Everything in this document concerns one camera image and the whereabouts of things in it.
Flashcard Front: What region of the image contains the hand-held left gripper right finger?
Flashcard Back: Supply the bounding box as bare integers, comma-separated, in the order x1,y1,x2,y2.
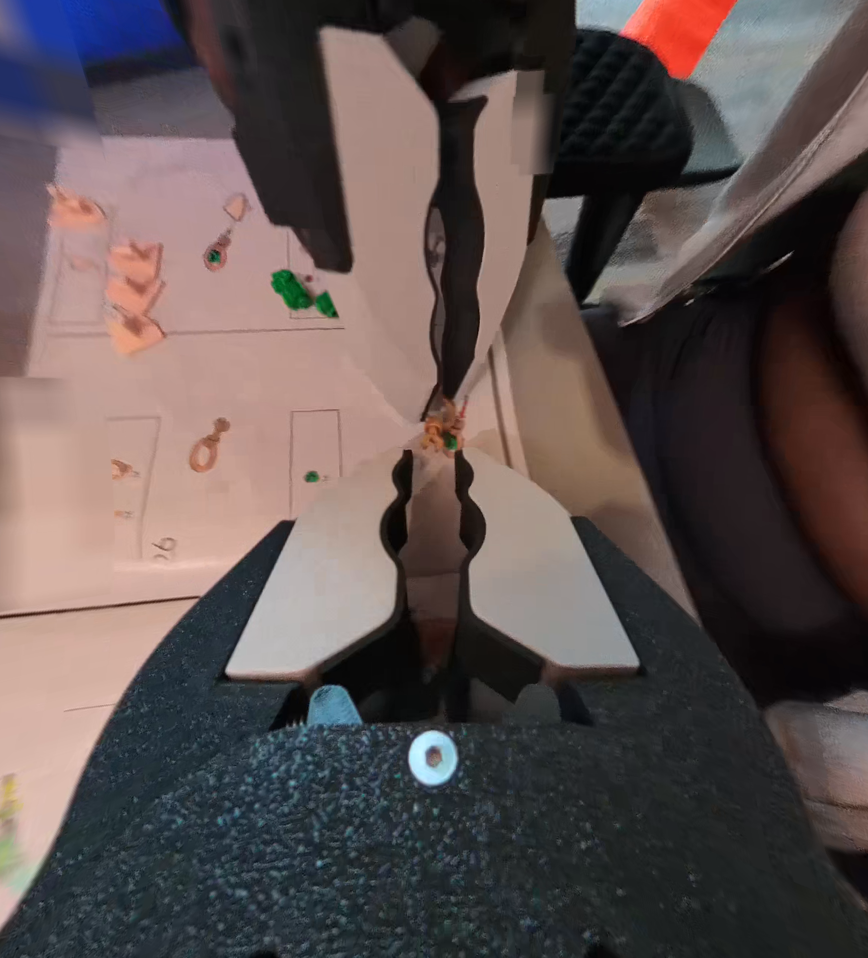
452,448,642,705

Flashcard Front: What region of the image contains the pink petal toy piece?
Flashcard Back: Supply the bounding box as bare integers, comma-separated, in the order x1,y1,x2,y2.
108,239,165,279
104,275,167,315
46,186,109,232
104,313,167,356

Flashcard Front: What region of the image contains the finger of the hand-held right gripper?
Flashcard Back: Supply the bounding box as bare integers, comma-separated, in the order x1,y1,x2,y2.
440,71,555,409
317,26,450,422

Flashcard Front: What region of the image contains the green toy brick piece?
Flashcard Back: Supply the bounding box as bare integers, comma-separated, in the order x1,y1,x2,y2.
269,269,341,319

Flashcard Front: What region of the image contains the orange safety cone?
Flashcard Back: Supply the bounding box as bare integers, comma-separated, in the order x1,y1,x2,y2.
619,0,738,79

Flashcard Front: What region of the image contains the gold ring clip toy piece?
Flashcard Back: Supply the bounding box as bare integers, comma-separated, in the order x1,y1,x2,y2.
420,400,472,454

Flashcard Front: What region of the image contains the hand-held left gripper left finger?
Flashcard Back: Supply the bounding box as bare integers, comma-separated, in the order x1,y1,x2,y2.
224,449,414,686

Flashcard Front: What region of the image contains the person's leg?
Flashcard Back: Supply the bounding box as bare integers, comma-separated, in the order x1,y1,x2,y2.
583,284,868,719

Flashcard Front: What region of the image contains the black mesh office chair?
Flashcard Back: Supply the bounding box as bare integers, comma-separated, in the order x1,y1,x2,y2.
550,28,695,300

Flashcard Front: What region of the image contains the white instruction booklet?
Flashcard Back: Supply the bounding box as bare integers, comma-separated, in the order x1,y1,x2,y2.
0,138,532,958

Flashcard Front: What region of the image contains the blue plastic bin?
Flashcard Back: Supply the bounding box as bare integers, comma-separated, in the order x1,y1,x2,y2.
0,0,195,143

